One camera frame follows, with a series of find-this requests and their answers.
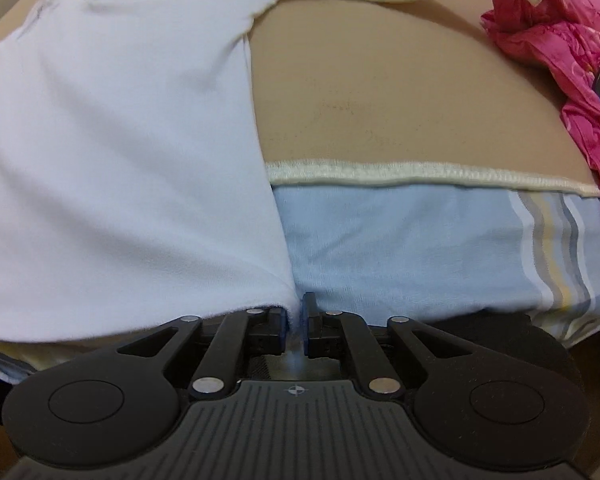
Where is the light blue striped bed sheet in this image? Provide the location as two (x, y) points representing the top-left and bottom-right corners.
(272, 184), (600, 349)

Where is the tan mattress with cream piping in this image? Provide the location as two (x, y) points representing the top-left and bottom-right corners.
(0, 0), (600, 199)

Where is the white long-sleeved shirt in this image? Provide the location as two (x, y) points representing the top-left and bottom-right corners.
(0, 0), (553, 341)

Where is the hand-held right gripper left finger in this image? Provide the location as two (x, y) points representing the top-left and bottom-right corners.
(116, 306), (289, 402)

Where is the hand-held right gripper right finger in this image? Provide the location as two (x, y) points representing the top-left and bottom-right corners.
(302, 292), (475, 402)

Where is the pink floral blanket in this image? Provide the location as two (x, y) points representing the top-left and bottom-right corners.
(481, 0), (600, 237)

